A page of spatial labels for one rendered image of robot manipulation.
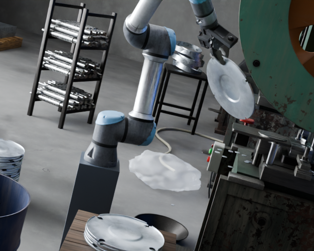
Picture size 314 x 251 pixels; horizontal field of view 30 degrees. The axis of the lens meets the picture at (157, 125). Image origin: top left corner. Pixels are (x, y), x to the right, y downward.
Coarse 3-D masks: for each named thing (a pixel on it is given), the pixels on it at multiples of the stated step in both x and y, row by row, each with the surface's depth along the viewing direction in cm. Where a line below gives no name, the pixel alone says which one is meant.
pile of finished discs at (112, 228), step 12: (108, 216) 221; (120, 216) 223; (96, 228) 208; (108, 228) 210; (120, 228) 212; (132, 228) 214; (144, 228) 218; (96, 240) 201; (108, 240) 201; (120, 240) 204; (132, 240) 205; (144, 240) 208; (156, 240) 211
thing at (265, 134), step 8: (232, 128) 240; (240, 128) 242; (248, 128) 246; (256, 128) 250; (256, 136) 238; (264, 136) 239; (272, 136) 240; (280, 136) 244; (256, 144) 248; (264, 144) 240; (288, 144) 236; (256, 152) 242; (264, 152) 241; (256, 160) 242
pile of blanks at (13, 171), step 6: (0, 162) 290; (6, 162) 292; (12, 162) 294; (18, 162) 298; (0, 168) 289; (6, 168) 291; (12, 168) 296; (18, 168) 299; (6, 174) 292; (12, 174) 295; (18, 174) 304
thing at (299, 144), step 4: (292, 140) 245; (296, 140) 247; (300, 140) 249; (292, 144) 238; (296, 144) 240; (300, 144) 241; (304, 144) 244; (308, 144) 246; (288, 148) 244; (292, 148) 236; (296, 148) 236; (300, 148) 236; (312, 148) 240; (288, 152) 241; (292, 152) 236; (296, 152) 236; (300, 152) 236; (304, 152) 236; (312, 152) 235; (292, 156) 237; (296, 156) 236; (308, 156) 236
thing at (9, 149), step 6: (0, 138) 313; (0, 144) 303; (6, 144) 307; (12, 144) 310; (18, 144) 311; (0, 150) 295; (6, 150) 298; (12, 150) 301; (18, 150) 303; (24, 150) 304; (0, 156) 287; (6, 156) 290; (12, 156) 291; (18, 156) 294
